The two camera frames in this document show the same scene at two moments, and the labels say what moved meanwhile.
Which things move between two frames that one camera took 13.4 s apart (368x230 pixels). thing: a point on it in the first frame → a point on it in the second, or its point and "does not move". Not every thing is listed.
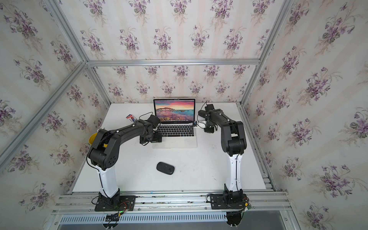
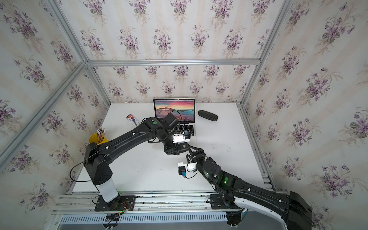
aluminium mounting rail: [259, 201] does not move
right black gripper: [208, 130] → [200, 153]
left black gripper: [157, 139] → [172, 149]
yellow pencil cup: [92, 138] does not move
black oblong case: [202, 113] does not move
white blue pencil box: [131, 118] does not move
